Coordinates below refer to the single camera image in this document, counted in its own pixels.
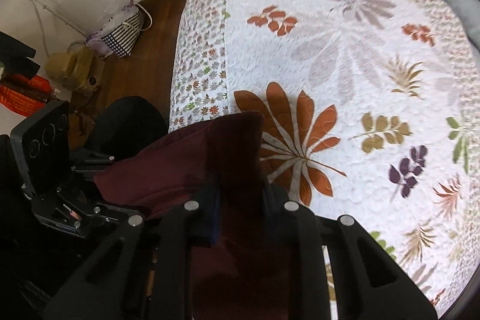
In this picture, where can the floral white quilt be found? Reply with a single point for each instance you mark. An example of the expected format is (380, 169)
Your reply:
(371, 109)

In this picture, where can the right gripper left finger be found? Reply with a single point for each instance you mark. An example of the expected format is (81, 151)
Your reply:
(193, 223)

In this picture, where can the tan cardboard boxes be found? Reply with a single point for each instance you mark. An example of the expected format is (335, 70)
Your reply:
(79, 72)

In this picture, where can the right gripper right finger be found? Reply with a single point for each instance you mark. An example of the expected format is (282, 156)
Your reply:
(299, 232)

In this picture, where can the maroon pants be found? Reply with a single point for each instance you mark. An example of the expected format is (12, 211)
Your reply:
(244, 275)

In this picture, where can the orange red bag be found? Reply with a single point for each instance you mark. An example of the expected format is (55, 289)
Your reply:
(25, 96)

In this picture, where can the striped black white bag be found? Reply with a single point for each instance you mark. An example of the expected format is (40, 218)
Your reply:
(121, 25)

